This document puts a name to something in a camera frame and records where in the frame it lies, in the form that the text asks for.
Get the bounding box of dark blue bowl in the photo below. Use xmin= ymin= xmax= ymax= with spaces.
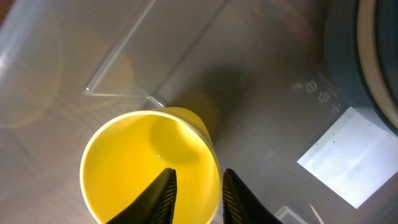
xmin=376 ymin=0 xmax=397 ymax=103
xmin=323 ymin=0 xmax=397 ymax=136

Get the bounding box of yellow cup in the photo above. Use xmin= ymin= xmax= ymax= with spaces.
xmin=80 ymin=107 xmax=222 ymax=223

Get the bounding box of white label sticker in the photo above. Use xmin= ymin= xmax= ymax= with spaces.
xmin=297 ymin=108 xmax=397 ymax=208

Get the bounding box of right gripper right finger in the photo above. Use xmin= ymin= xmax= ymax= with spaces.
xmin=222 ymin=169 xmax=282 ymax=224

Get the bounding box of clear plastic storage container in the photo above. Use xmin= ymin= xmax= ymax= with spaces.
xmin=1 ymin=0 xmax=397 ymax=223

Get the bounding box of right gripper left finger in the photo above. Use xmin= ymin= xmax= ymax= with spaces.
xmin=107 ymin=168 xmax=177 ymax=224

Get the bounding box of large cream bowl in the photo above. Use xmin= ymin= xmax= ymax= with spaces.
xmin=357 ymin=0 xmax=397 ymax=131

